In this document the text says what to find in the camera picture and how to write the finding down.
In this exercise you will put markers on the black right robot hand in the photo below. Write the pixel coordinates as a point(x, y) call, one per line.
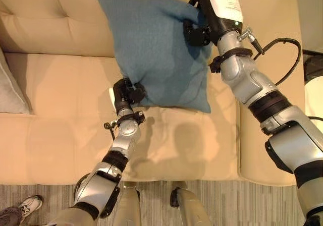
point(222, 6)

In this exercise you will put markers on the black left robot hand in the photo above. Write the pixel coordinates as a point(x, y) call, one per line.
point(122, 94)

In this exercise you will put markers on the blue square cushion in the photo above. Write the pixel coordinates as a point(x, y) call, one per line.
point(156, 59)

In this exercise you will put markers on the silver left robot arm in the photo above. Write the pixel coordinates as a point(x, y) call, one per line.
point(111, 165)

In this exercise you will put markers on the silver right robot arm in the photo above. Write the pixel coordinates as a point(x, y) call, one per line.
point(267, 105)

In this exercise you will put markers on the beige sofa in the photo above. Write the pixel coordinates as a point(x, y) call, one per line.
point(63, 110)

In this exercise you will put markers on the grey cushion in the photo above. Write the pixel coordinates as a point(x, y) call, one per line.
point(11, 89)

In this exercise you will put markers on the white round object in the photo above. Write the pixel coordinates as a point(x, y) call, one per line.
point(314, 94)

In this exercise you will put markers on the person's foot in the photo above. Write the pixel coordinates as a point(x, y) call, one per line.
point(29, 205)

